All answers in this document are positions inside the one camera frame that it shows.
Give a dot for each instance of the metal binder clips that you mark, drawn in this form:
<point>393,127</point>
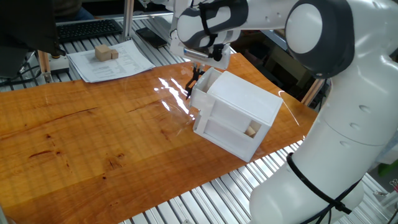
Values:
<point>394,185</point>

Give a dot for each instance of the pale wooden block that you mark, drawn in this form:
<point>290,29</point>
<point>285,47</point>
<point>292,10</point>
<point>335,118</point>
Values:
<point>251,130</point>

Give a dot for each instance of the aluminium frame rail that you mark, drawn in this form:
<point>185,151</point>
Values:
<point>93,19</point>

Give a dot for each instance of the black smartphone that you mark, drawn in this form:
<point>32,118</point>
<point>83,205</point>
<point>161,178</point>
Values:
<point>151,37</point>

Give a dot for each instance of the white plastic drawer cabinet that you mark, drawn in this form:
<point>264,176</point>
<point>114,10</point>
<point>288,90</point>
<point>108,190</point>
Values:
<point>245,93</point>

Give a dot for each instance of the large wooden block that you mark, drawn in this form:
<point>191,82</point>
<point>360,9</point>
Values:
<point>102,53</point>

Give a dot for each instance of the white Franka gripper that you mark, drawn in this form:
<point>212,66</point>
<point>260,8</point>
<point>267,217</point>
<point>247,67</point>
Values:
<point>222,62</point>

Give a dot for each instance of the aluminium frame post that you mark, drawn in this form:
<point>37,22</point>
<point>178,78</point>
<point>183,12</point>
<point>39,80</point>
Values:
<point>128,18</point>

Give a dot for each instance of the wood pattern table mat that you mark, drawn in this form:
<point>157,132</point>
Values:
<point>77,140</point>

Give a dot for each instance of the small wooden block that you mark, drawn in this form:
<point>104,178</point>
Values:
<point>114,54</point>

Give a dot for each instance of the clamped wooden stick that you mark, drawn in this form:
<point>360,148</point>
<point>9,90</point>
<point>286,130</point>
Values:
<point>44,65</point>

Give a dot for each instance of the bright green object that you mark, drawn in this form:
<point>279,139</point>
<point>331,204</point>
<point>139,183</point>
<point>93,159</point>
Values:
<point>388,168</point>

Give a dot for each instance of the black computer keyboard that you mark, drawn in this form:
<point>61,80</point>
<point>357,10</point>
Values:
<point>88,30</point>

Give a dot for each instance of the white clamp base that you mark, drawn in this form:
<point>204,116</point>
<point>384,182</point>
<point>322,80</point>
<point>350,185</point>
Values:
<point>60,65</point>

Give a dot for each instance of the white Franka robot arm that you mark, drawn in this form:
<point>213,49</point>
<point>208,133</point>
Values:
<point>342,140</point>

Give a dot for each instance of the leaning wooden stick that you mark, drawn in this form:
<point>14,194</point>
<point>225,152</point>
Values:
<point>312,91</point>

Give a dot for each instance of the printed white paper sheets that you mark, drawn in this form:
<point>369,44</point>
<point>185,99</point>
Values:
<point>124,67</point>

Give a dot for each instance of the grey metal shelf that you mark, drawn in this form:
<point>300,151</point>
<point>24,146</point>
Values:
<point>385,152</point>

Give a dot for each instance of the person in dark clothing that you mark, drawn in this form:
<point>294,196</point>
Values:
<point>68,7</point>

